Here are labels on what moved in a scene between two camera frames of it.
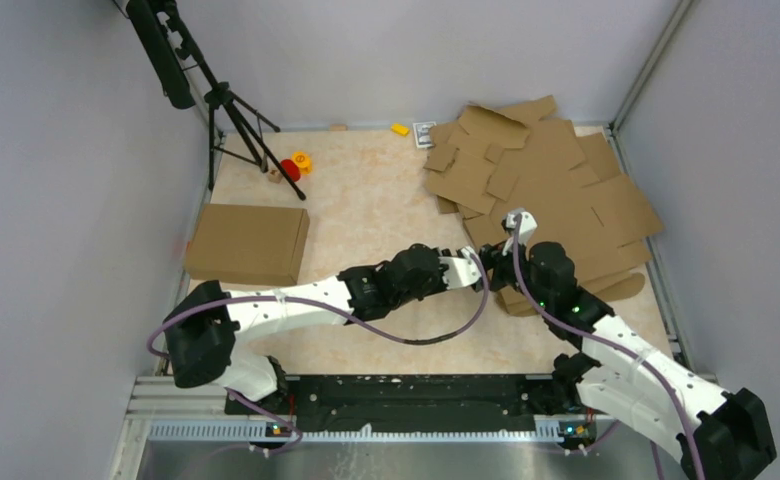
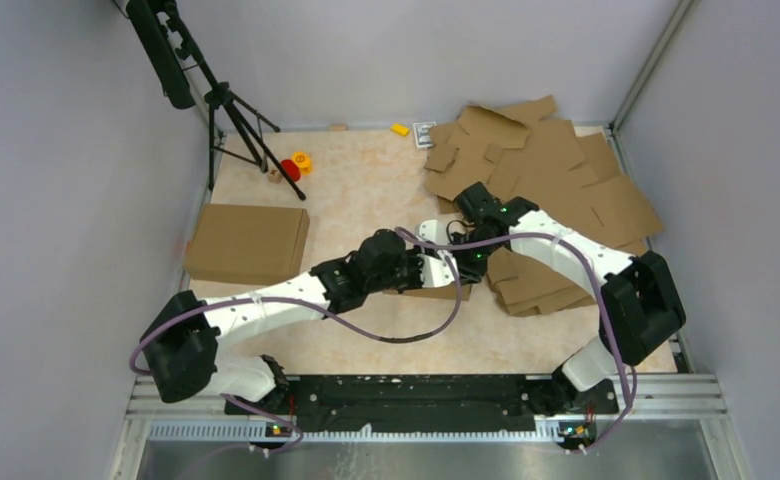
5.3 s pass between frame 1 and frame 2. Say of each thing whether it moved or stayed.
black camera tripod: stayed
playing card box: stayed
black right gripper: moved
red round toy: stayed
